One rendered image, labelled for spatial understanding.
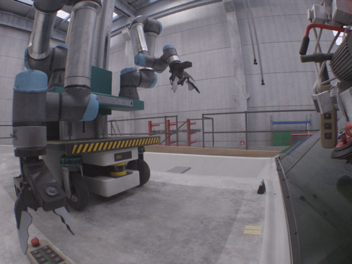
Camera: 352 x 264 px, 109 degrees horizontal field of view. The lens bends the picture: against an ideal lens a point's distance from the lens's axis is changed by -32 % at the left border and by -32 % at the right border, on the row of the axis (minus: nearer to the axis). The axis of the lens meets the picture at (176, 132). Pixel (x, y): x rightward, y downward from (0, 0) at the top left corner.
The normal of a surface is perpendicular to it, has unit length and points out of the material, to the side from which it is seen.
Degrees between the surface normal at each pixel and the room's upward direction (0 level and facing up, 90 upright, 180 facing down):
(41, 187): 30
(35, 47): 149
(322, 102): 98
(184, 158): 90
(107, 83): 90
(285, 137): 90
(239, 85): 90
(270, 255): 35
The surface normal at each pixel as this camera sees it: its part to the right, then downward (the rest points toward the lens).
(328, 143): -0.90, 0.03
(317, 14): -0.46, 0.18
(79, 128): 0.89, -0.02
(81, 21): 0.31, -0.01
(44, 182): 0.42, -0.88
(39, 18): -0.19, 0.87
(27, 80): 0.55, -0.05
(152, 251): -0.03, -1.00
